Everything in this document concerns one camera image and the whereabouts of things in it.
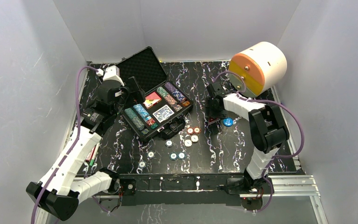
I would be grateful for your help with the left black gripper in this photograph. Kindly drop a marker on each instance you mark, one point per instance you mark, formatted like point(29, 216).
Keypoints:
point(132, 92)

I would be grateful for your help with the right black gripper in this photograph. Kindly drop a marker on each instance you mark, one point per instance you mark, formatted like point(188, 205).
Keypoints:
point(208, 111)

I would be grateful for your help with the blue small blind button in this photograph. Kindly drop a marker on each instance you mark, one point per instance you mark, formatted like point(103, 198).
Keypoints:
point(228, 122)

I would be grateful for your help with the red playing card deck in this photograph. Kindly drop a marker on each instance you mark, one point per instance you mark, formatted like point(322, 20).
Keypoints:
point(152, 99)

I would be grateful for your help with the blue playing card deck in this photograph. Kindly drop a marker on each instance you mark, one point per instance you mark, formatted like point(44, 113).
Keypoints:
point(163, 113)

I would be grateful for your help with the triangular all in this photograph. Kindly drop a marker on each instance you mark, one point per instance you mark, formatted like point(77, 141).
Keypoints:
point(213, 120)

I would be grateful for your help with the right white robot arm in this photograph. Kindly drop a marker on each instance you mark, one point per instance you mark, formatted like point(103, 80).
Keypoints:
point(268, 131)

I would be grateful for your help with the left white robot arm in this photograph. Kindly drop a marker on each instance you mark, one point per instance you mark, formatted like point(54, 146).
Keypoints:
point(57, 193)

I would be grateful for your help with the black poker set case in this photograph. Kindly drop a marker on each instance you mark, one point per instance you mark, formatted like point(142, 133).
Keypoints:
point(150, 75)

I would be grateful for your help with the red five chip right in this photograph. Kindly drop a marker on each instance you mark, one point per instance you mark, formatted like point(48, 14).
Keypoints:
point(197, 130)

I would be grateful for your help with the red five chip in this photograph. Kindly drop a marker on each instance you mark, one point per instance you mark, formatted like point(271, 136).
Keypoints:
point(190, 131)
point(197, 130)

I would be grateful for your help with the pale green chip stack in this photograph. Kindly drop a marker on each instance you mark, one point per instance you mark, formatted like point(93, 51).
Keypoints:
point(136, 120)

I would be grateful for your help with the white one chip right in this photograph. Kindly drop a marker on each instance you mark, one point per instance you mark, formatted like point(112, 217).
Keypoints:
point(194, 138)

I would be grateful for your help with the white one chip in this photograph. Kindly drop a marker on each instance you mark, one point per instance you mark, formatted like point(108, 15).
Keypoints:
point(188, 143)
point(194, 138)

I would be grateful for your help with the light blue chip stack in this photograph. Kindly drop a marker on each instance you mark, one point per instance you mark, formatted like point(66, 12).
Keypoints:
point(146, 116)

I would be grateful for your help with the red five chip left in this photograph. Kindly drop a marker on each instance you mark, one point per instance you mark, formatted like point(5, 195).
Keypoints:
point(190, 131)

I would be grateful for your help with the white one chip left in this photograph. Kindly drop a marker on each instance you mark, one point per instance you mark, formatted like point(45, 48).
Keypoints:
point(188, 143)

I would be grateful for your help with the orange blue chip stack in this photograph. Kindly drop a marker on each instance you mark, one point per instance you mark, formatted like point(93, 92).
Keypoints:
point(173, 103)

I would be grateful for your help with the purple and blue chip stack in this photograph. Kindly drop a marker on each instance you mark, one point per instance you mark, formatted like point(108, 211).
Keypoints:
point(177, 94)

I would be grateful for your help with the teal fifty chip right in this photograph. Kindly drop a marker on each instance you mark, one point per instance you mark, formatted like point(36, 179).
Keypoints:
point(181, 155)

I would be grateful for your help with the teal fifty chip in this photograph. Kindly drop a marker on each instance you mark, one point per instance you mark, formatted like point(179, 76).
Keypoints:
point(181, 155)
point(173, 156)

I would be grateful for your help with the teal fifty chip left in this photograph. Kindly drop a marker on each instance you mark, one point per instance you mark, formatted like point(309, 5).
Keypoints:
point(173, 156)

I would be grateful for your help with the blue fifty chip far left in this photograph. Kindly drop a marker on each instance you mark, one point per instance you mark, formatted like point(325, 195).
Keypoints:
point(151, 154)

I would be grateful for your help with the blue fifty chip lowest left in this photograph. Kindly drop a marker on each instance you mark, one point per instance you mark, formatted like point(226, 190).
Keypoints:
point(142, 164)

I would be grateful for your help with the red white small box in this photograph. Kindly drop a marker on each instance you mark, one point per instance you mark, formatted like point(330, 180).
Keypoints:
point(90, 155)

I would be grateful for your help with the white cylindrical drawer unit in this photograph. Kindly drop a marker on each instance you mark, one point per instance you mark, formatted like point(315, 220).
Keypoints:
point(257, 68)

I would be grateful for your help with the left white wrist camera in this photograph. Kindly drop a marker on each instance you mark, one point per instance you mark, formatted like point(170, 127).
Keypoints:
point(110, 76)

